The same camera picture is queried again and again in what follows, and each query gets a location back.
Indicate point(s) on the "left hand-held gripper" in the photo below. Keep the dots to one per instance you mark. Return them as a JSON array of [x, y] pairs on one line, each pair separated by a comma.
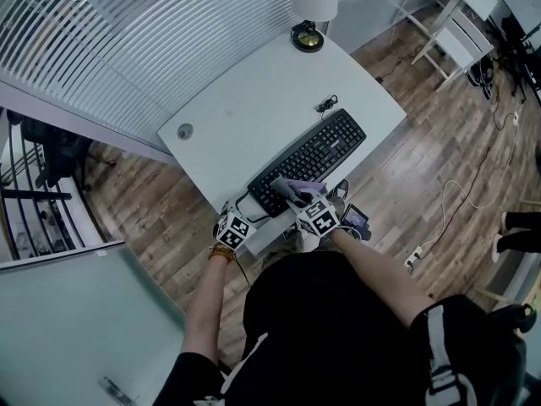
[[234, 231]]

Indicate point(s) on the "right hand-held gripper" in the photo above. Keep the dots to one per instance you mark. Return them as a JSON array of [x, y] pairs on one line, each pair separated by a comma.
[[319, 220]]

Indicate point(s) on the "purple cloth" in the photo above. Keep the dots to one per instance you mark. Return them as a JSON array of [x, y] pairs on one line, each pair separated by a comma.
[[310, 186]]

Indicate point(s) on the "black keyboard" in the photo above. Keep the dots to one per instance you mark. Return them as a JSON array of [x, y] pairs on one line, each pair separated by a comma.
[[313, 155]]

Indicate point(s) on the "person's right forearm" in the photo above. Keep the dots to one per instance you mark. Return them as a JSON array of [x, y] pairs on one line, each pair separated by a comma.
[[376, 273]]

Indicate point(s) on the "person's left forearm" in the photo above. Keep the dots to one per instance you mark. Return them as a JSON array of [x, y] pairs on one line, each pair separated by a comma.
[[209, 307]]

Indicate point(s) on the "person's sneaker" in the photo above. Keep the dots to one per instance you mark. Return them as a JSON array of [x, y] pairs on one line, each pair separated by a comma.
[[339, 189]]

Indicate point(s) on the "small screen device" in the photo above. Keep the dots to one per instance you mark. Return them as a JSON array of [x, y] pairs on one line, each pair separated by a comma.
[[355, 219]]

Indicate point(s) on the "round grey desk grommet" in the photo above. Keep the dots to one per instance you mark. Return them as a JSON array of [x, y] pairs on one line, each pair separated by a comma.
[[184, 130]]

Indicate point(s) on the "white power strip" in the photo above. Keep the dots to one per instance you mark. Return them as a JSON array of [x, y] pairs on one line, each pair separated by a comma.
[[413, 257]]

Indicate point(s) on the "person's black shirt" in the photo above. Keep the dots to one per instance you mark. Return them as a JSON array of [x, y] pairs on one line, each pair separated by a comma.
[[329, 336]]

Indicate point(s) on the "black office chair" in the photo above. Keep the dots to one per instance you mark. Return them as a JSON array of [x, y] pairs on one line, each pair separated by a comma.
[[59, 150]]

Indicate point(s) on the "black metal railing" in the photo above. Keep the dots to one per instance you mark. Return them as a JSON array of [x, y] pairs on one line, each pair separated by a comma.
[[25, 193]]

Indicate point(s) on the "white chair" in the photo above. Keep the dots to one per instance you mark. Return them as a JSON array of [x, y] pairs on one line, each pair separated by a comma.
[[462, 40]]

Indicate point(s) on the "black tripod stand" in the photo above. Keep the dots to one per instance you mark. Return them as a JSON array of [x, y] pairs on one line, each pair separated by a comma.
[[522, 45]]

